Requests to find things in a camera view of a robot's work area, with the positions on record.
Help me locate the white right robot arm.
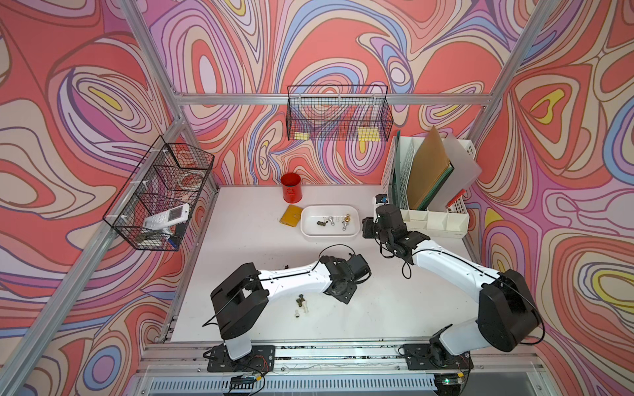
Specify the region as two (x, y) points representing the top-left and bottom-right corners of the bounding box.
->
(362, 204), (543, 366)

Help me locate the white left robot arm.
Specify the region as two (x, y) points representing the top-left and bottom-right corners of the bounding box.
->
(205, 254), (371, 361)

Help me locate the white storage box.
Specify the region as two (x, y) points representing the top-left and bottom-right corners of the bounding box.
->
(300, 205), (362, 241)

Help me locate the green folder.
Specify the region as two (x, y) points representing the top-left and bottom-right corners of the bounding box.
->
(418, 163), (454, 211)

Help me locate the white file organizer rack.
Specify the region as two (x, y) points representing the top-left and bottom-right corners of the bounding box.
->
(381, 133), (481, 239)

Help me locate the brown cardboard folder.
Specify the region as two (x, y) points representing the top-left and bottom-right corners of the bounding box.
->
(406, 126), (453, 211)

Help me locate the yellow sponge pad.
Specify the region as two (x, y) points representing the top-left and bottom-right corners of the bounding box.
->
(279, 205), (303, 227)

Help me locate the grey plastic sheet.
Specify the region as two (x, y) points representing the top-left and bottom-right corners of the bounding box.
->
(428, 135), (482, 212)

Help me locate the red metal cup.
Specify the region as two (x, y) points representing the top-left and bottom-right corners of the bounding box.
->
(281, 173), (302, 204)

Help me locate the white remote control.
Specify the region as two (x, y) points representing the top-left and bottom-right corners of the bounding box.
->
(143, 203), (190, 231)

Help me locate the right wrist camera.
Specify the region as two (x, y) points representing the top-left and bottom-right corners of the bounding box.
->
(374, 193), (389, 206)

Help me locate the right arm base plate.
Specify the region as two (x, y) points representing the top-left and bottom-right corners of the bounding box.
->
(398, 343), (474, 371)

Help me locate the black wire basket back wall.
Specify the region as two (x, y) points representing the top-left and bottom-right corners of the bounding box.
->
(286, 82), (394, 142)

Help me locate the black wire basket wall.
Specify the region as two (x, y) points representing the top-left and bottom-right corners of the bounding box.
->
(103, 137), (215, 252)
(286, 82), (394, 142)

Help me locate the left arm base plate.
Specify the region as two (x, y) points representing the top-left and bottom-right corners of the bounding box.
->
(206, 345), (276, 374)

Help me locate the black wire basket left wall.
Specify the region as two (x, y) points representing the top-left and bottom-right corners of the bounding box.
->
(103, 137), (215, 252)

